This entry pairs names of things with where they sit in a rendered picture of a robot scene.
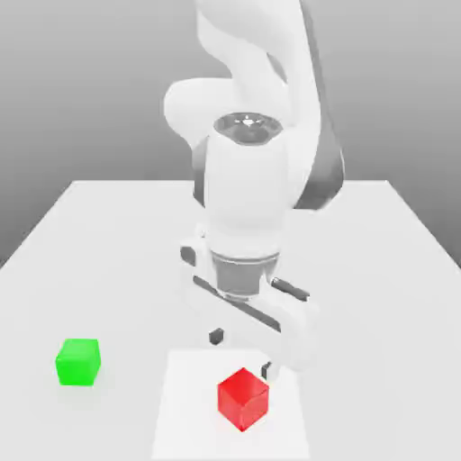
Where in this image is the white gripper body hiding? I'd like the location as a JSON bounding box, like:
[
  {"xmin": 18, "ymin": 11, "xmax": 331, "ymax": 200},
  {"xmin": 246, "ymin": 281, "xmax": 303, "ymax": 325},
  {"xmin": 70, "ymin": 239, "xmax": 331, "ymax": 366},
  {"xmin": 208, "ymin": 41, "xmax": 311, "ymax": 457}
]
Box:
[{"xmin": 179, "ymin": 267, "xmax": 321, "ymax": 375}]

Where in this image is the small red cube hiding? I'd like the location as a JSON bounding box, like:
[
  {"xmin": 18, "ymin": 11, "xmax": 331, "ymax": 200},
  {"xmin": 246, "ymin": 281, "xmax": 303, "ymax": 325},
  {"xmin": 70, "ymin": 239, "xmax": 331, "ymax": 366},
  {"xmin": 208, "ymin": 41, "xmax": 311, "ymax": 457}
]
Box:
[{"xmin": 216, "ymin": 366, "xmax": 270, "ymax": 432}]

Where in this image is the small green cube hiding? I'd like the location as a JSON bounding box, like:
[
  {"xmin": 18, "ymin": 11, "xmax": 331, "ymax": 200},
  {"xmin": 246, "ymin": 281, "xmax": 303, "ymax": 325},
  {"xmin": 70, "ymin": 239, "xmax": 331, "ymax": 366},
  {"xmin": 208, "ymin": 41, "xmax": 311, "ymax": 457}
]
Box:
[{"xmin": 54, "ymin": 338, "xmax": 102, "ymax": 387}]

